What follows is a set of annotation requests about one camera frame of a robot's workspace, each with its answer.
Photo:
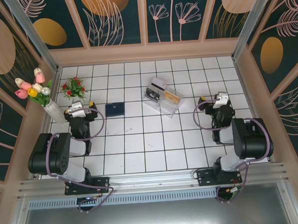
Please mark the navy blue card holder wallet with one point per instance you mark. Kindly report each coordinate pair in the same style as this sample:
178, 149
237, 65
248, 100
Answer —
115, 110

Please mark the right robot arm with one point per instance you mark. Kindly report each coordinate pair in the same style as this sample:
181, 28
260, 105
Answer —
253, 141

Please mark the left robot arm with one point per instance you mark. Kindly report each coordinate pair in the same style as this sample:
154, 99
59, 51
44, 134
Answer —
45, 157

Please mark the gold card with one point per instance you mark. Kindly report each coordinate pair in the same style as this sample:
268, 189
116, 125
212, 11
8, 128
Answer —
172, 97

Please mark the clear acrylic card stand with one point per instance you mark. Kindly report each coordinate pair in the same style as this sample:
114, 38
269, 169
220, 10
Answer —
167, 110

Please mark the white card with black stripe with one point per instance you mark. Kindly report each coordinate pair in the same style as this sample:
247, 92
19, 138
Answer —
160, 82

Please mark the black VIP card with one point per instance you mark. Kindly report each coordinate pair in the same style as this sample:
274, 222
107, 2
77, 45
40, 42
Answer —
151, 94

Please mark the white ribbed vase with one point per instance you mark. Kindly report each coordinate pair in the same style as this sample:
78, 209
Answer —
55, 113

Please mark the small red flower plant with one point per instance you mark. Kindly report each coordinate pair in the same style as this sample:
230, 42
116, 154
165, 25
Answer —
74, 88

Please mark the artificial tulip bouquet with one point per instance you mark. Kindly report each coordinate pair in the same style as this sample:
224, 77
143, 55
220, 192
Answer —
33, 91

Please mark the grey metal shelf panel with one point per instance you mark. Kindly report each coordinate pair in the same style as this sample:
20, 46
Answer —
154, 217

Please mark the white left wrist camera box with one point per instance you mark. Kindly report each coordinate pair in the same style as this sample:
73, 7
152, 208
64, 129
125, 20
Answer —
76, 110

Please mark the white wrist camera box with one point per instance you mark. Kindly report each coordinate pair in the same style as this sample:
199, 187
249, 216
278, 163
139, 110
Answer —
219, 102
76, 110

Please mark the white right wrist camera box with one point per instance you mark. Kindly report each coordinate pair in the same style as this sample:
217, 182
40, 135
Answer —
219, 102

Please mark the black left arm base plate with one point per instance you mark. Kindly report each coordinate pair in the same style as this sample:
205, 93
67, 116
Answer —
100, 182

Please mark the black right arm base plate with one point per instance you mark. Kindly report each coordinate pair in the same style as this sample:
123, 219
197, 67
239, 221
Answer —
207, 176

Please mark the aluminium frame post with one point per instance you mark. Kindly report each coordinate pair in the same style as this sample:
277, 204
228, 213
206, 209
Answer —
249, 21
35, 40

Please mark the aluminium mounting rail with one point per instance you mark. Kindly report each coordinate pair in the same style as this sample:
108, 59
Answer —
152, 179

